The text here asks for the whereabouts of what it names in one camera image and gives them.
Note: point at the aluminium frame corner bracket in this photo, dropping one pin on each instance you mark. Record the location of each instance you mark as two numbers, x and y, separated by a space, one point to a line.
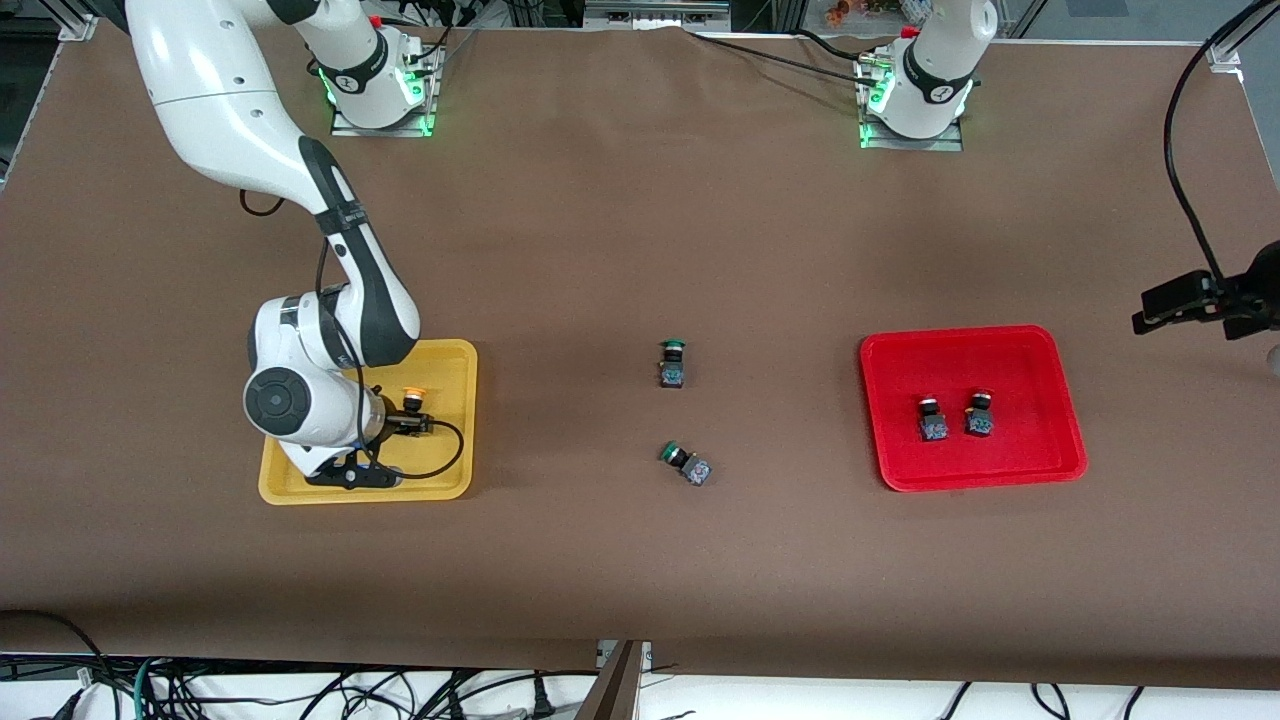
78 20
1240 40

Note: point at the yellow plastic tray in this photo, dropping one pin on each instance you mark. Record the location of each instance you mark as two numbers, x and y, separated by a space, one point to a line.
450 368

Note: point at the aluminium frame post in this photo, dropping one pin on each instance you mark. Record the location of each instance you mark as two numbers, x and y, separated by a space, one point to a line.
615 690

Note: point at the black power plug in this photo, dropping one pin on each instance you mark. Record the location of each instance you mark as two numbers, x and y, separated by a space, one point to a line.
544 698

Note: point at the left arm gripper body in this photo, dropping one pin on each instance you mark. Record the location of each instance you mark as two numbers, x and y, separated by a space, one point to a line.
1243 298

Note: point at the grey metal rail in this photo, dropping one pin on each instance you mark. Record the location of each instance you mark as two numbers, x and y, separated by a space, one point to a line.
655 14

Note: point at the green push button switch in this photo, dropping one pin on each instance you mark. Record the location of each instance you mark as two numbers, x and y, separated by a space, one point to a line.
694 469
671 372

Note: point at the orange background object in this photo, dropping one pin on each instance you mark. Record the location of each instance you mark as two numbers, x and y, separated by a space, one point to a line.
840 12

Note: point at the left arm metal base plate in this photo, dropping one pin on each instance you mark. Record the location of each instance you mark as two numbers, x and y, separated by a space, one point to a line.
945 143

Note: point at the red push button switch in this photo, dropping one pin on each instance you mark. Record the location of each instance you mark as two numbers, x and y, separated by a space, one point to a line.
980 420
934 425

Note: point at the red plastic tray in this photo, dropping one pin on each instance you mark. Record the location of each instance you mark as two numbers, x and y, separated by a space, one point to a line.
1030 380

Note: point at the yellow push button switch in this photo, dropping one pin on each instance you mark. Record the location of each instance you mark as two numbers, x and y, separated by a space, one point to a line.
412 400

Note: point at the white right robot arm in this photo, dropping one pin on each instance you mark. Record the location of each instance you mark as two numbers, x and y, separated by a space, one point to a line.
220 110

